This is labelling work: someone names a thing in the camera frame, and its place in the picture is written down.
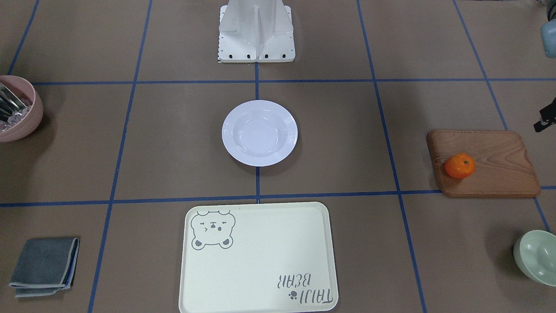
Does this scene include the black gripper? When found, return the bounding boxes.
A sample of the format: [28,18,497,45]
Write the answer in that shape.
[533,98,556,133]

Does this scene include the orange fruit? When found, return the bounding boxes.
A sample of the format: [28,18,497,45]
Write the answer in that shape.
[443,153,475,180]

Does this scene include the white round plate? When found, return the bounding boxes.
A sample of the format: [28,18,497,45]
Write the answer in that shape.
[221,100,299,167]

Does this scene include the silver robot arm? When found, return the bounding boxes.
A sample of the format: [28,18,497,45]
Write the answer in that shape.
[533,0,556,133]

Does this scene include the cream bear tray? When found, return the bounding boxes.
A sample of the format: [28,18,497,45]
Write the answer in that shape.
[178,202,339,313]

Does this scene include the wooden cutting board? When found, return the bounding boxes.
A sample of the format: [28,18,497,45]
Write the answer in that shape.
[427,130,541,198]

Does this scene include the green bowl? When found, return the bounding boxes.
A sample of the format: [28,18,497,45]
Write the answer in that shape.
[513,230,556,287]

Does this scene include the pink bowl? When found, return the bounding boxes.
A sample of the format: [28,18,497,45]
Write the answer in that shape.
[0,75,43,143]

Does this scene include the grey folded cloth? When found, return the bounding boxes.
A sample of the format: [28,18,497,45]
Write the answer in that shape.
[9,237,81,298]

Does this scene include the clear ice cubes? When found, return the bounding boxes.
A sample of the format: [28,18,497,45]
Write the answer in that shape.
[0,106,33,132]

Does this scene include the metal scoop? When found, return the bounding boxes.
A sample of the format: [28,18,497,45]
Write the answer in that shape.
[0,83,29,123]

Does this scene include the white pedestal column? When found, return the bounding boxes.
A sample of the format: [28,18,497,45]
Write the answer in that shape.
[217,0,296,63]

